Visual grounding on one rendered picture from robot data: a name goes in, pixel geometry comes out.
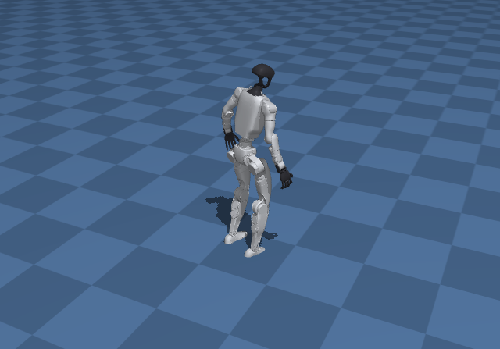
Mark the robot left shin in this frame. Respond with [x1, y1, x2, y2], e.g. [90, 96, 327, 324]
[229, 187, 248, 236]

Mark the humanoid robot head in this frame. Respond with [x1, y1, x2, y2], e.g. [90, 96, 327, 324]
[247, 64, 275, 96]

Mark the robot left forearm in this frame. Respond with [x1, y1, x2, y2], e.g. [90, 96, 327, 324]
[221, 112, 232, 134]

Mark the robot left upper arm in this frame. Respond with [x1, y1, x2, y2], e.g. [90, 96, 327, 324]
[222, 87, 245, 118]

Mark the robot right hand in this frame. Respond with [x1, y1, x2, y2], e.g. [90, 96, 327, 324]
[275, 165, 293, 189]

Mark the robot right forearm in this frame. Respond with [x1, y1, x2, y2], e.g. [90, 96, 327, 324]
[268, 134, 285, 170]

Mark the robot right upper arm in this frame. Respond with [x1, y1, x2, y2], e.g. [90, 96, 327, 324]
[261, 100, 277, 144]

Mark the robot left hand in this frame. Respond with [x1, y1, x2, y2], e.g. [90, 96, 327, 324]
[223, 127, 239, 150]

